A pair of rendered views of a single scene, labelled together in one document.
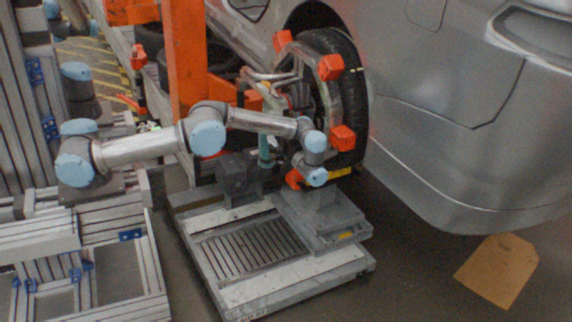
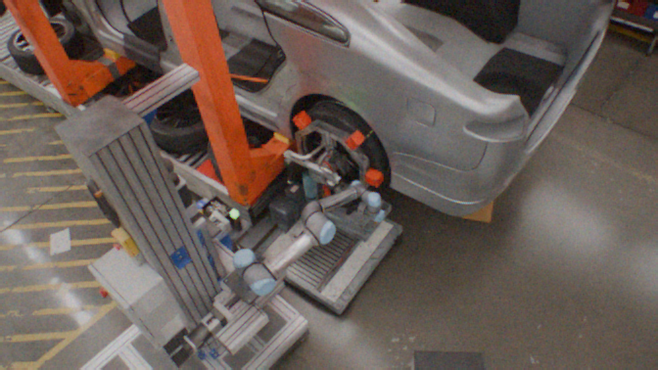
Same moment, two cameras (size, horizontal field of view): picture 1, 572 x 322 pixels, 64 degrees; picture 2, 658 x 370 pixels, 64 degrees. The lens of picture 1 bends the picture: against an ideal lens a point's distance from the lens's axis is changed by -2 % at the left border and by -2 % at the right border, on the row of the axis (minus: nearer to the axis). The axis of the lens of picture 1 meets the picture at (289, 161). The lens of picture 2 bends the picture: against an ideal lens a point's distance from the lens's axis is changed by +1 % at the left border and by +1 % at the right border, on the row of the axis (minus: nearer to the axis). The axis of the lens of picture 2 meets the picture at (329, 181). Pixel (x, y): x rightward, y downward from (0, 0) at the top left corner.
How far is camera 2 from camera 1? 169 cm
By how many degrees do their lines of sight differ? 20
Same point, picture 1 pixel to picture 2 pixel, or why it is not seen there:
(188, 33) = (236, 142)
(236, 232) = not seen: hidden behind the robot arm
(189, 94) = (244, 177)
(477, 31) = (458, 130)
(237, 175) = (292, 212)
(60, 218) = (249, 310)
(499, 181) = (484, 190)
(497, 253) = not seen: hidden behind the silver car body
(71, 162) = (265, 284)
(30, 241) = (245, 333)
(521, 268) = not seen: hidden behind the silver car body
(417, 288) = (433, 231)
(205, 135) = (327, 233)
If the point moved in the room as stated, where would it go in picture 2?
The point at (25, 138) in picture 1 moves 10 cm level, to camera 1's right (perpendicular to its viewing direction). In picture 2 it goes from (203, 277) to (221, 269)
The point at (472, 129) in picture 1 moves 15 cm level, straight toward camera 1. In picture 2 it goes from (465, 171) to (470, 193)
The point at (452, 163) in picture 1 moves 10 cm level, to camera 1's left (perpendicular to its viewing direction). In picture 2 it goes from (456, 187) to (441, 193)
